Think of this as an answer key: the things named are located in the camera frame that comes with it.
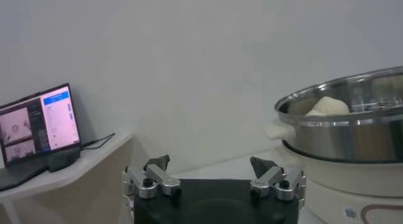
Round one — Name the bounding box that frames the black laptop charger cable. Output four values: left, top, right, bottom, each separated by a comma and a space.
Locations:
81, 132, 116, 150

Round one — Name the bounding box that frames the white steamed baozi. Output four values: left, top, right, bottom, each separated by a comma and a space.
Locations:
305, 96, 351, 116

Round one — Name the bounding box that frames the black laptop with white window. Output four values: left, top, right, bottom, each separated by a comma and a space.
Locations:
0, 82, 82, 192

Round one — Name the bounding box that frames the white side table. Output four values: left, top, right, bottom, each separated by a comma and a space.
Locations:
0, 133, 152, 224

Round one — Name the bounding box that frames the stainless steel steamer basket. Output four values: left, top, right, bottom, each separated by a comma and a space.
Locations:
263, 66, 403, 165

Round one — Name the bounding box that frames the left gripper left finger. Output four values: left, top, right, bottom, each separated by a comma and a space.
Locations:
122, 154, 183, 200

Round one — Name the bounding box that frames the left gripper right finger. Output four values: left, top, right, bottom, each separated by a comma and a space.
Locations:
249, 155, 307, 202

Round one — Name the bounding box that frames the white electric cooker base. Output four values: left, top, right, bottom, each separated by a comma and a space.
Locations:
273, 140, 403, 224

